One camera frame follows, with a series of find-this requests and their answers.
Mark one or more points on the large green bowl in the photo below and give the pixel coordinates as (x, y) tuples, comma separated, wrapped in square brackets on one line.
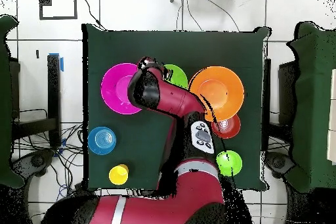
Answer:
[(178, 75)]

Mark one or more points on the large orange bowl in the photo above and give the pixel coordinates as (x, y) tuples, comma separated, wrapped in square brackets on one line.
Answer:
[(223, 87)]

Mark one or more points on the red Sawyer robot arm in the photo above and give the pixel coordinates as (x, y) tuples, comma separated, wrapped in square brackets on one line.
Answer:
[(183, 98)]

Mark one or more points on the large pink bowl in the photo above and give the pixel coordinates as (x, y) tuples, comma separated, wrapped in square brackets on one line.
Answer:
[(113, 90)]

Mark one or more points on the dark green tablecloth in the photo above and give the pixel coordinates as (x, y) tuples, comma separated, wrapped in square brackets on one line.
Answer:
[(5, 103), (170, 48), (315, 103)]

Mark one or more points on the small orange bowl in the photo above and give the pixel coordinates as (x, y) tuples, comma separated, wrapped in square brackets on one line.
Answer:
[(231, 129)]

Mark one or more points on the yellow cup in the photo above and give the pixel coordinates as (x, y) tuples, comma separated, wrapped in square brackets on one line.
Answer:
[(116, 176), (124, 167)]

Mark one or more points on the small blue bowl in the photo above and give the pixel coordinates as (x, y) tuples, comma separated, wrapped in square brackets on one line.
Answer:
[(98, 140)]

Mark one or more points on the small green bowl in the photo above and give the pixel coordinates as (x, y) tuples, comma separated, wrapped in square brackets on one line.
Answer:
[(232, 162)]

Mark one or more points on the black metal stand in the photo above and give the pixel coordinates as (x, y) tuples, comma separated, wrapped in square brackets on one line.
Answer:
[(53, 98)]

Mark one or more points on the blue tape strip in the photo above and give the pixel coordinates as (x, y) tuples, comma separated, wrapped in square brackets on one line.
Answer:
[(61, 65)]

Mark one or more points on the black power brick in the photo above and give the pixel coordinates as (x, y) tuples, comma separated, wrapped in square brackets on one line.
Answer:
[(81, 188)]

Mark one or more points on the black box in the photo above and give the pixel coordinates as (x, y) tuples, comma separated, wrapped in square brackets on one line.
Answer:
[(287, 95), (15, 90)]

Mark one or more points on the dark grey chair base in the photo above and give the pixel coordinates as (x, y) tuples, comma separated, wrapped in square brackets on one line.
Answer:
[(36, 161), (278, 161)]

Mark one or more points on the black floor tape square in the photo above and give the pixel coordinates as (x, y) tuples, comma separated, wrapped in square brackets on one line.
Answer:
[(57, 18)]

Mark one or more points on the white box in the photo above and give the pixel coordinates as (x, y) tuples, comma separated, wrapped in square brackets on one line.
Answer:
[(332, 116)]

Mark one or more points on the black upright post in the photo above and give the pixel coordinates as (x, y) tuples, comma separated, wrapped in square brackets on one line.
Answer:
[(266, 103)]

